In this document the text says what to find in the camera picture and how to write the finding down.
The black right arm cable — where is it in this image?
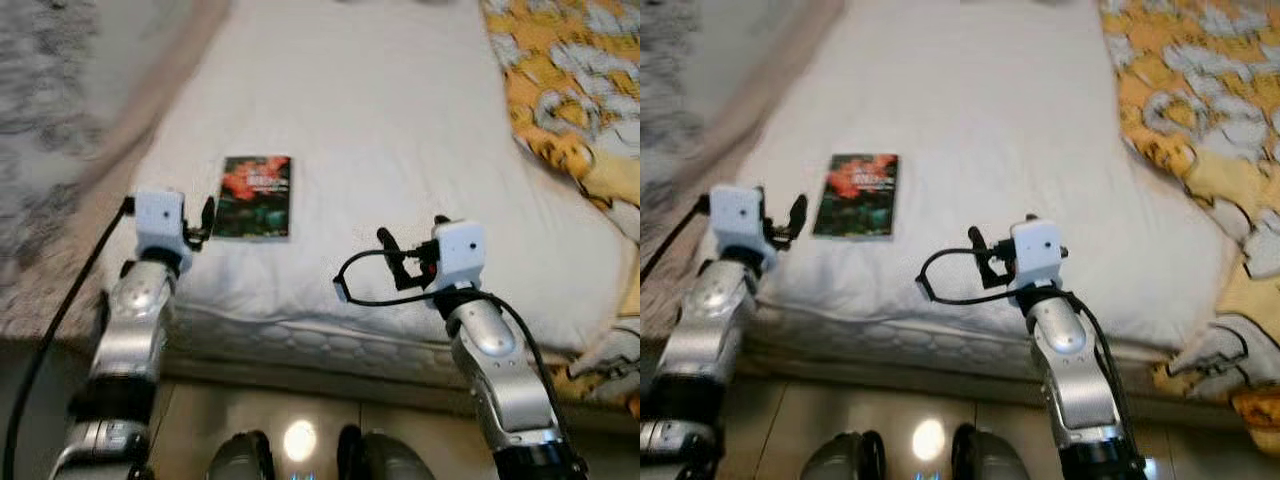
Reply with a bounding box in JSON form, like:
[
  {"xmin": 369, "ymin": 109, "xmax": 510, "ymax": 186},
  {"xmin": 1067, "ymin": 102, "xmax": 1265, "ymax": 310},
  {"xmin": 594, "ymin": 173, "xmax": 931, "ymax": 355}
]
[
  {"xmin": 915, "ymin": 246, "xmax": 1136, "ymax": 451},
  {"xmin": 332, "ymin": 248, "xmax": 561, "ymax": 421}
]

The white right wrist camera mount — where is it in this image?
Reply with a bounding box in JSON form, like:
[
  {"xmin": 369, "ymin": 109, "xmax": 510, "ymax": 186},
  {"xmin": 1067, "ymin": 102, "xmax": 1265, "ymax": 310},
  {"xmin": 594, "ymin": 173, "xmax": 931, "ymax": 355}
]
[
  {"xmin": 432, "ymin": 220, "xmax": 489, "ymax": 293},
  {"xmin": 1010, "ymin": 218, "xmax": 1065, "ymax": 289}
]

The grey robot left foot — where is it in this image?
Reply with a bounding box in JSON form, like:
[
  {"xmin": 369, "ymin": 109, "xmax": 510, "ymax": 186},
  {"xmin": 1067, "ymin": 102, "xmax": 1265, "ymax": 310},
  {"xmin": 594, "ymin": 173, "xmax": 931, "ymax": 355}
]
[
  {"xmin": 205, "ymin": 430, "xmax": 276, "ymax": 480},
  {"xmin": 800, "ymin": 430, "xmax": 886, "ymax": 480}
]

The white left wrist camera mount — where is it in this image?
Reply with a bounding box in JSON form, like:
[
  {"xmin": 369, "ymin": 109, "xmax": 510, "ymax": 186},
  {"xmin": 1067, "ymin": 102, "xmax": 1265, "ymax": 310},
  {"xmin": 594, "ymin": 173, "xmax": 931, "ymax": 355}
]
[
  {"xmin": 133, "ymin": 188, "xmax": 191, "ymax": 273},
  {"xmin": 708, "ymin": 185, "xmax": 767, "ymax": 269}
]

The white quilted mattress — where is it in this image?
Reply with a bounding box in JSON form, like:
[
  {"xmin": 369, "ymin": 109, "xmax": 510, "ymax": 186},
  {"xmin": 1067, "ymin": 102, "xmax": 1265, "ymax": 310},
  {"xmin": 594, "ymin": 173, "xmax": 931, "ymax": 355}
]
[
  {"xmin": 100, "ymin": 0, "xmax": 641, "ymax": 386},
  {"xmin": 690, "ymin": 0, "xmax": 1251, "ymax": 386}
]

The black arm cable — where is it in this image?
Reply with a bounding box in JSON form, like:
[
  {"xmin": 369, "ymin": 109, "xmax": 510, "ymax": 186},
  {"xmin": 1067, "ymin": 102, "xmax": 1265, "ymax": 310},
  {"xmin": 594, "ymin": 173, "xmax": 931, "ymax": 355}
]
[
  {"xmin": 915, "ymin": 246, "xmax": 1136, "ymax": 451},
  {"xmin": 332, "ymin": 248, "xmax": 561, "ymax": 421},
  {"xmin": 640, "ymin": 194, "xmax": 711, "ymax": 286},
  {"xmin": 2, "ymin": 196, "xmax": 137, "ymax": 480}
]

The grey patterned rug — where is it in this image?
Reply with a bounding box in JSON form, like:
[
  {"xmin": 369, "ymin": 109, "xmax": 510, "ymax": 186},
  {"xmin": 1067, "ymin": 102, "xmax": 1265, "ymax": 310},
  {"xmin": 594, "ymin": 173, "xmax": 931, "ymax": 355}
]
[
  {"xmin": 0, "ymin": 0, "xmax": 191, "ymax": 291},
  {"xmin": 640, "ymin": 0, "xmax": 791, "ymax": 201}
]

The grey robot right foot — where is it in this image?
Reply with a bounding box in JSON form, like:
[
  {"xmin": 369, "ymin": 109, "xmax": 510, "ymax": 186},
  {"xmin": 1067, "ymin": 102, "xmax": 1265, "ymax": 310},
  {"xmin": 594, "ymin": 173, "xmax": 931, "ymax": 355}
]
[
  {"xmin": 338, "ymin": 427, "xmax": 441, "ymax": 480},
  {"xmin": 952, "ymin": 425, "xmax": 1051, "ymax": 480}
]

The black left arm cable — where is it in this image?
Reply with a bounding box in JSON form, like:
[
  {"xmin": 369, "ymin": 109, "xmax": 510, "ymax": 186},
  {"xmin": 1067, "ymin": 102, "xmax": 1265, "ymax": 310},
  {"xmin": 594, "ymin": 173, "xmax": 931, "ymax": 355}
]
[
  {"xmin": 640, "ymin": 194, "xmax": 711, "ymax": 286},
  {"xmin": 2, "ymin": 196, "xmax": 137, "ymax": 480}
]

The dark red cover book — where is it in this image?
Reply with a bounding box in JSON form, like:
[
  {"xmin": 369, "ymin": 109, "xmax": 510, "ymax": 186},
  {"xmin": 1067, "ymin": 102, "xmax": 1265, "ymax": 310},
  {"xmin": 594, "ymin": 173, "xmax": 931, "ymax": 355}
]
[
  {"xmin": 811, "ymin": 152, "xmax": 900, "ymax": 240},
  {"xmin": 212, "ymin": 155, "xmax": 294, "ymax": 241}
]

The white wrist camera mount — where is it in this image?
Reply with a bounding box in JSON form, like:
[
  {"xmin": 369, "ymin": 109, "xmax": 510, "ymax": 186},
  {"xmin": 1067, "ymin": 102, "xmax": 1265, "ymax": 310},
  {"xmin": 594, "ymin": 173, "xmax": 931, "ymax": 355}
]
[
  {"xmin": 133, "ymin": 188, "xmax": 191, "ymax": 273},
  {"xmin": 708, "ymin": 185, "xmax": 767, "ymax": 269},
  {"xmin": 1010, "ymin": 218, "xmax": 1065, "ymax": 289},
  {"xmin": 432, "ymin": 220, "xmax": 489, "ymax": 293}
]

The yellow cartoon print blanket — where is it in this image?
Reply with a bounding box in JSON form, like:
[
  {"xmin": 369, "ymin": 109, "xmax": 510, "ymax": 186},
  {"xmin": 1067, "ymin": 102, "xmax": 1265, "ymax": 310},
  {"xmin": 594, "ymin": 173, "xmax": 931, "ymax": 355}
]
[
  {"xmin": 480, "ymin": 0, "xmax": 641, "ymax": 416},
  {"xmin": 1100, "ymin": 0, "xmax": 1280, "ymax": 456}
]

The grey robot foot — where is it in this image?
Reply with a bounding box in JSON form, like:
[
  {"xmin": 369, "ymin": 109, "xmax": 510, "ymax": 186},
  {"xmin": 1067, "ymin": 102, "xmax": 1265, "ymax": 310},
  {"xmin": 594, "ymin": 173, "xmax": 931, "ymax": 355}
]
[
  {"xmin": 952, "ymin": 425, "xmax": 1051, "ymax": 480},
  {"xmin": 338, "ymin": 427, "xmax": 441, "ymax": 480},
  {"xmin": 800, "ymin": 430, "xmax": 886, "ymax": 480},
  {"xmin": 205, "ymin": 430, "xmax": 276, "ymax": 480}
]

